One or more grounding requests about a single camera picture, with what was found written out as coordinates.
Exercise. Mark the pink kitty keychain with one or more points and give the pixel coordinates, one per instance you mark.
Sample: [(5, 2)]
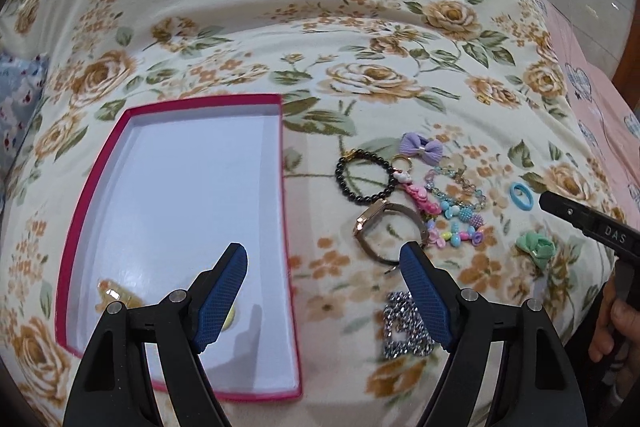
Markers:
[(402, 166)]

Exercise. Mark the pink printed sheet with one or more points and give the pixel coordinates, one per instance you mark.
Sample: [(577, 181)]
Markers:
[(606, 121)]

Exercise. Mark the rose gold watch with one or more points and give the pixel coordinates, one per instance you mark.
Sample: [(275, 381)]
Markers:
[(381, 230)]

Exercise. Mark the blue bear print pillow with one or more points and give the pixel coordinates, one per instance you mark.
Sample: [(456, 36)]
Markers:
[(22, 82)]

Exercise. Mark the yellow floral hair claw clip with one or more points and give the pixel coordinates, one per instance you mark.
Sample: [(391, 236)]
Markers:
[(110, 291)]

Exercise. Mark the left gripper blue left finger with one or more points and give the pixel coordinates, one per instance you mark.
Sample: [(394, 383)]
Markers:
[(215, 292)]

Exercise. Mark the floral cream bedspread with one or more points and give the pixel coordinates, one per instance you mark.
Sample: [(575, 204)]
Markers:
[(480, 76)]

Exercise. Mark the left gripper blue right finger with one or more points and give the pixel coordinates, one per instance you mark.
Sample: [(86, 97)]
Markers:
[(429, 292)]

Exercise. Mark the red box with white interior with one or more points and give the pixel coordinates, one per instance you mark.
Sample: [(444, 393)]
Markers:
[(174, 184)]

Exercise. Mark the green flower hair clip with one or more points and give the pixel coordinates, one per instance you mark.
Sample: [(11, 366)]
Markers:
[(539, 247)]

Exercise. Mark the right hand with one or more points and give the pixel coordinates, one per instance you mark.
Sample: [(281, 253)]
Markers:
[(615, 314)]

